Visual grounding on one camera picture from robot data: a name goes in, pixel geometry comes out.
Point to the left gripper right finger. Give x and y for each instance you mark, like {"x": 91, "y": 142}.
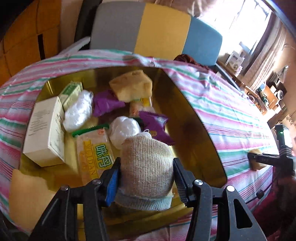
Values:
{"x": 234, "y": 220}

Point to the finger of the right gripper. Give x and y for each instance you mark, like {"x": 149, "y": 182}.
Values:
{"x": 268, "y": 159}

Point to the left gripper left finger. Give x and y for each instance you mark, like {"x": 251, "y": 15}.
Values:
{"x": 59, "y": 220}

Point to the green weidan cracker packet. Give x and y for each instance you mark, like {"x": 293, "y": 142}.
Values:
{"x": 94, "y": 152}

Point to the cream sock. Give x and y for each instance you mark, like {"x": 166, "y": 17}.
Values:
{"x": 146, "y": 174}

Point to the white cardboard box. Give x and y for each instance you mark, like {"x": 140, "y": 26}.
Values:
{"x": 45, "y": 136}

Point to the purple snack packet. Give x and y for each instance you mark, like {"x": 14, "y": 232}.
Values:
{"x": 156, "y": 124}
{"x": 105, "y": 102}

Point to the clear plastic bag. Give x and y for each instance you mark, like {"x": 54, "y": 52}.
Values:
{"x": 79, "y": 112}

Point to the white plastic bag ball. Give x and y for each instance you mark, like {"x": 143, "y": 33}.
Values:
{"x": 121, "y": 128}

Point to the yellow small snack packet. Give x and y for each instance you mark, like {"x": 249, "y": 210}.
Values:
{"x": 143, "y": 104}

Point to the green white small box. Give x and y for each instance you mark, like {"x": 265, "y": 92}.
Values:
{"x": 70, "y": 94}

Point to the yellow sponge block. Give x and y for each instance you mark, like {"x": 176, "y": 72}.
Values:
{"x": 131, "y": 86}

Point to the striped bed sheet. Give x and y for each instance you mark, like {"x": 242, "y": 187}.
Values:
{"x": 231, "y": 120}

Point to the wooden side table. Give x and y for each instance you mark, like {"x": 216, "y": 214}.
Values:
{"x": 266, "y": 101}

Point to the pink curtain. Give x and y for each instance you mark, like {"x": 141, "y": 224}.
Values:
{"x": 266, "y": 54}

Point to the white appliance box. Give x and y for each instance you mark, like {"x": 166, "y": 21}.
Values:
{"x": 234, "y": 61}

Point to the gold metal tin box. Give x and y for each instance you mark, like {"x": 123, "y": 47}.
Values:
{"x": 193, "y": 147}

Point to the dark red cloth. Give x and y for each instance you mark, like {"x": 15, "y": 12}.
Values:
{"x": 189, "y": 60}

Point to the wooden wardrobe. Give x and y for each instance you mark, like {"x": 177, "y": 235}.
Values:
{"x": 33, "y": 36}

